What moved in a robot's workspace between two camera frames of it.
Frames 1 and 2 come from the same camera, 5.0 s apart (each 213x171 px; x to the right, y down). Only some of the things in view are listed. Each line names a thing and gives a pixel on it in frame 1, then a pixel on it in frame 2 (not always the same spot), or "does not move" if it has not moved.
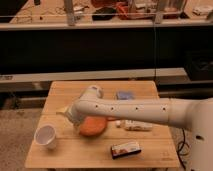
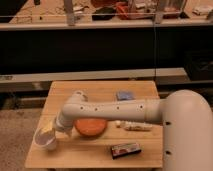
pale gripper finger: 63,109 → 49,127
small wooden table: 114,148 does not move
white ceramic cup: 46,135 does not move
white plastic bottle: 131,125 does not move
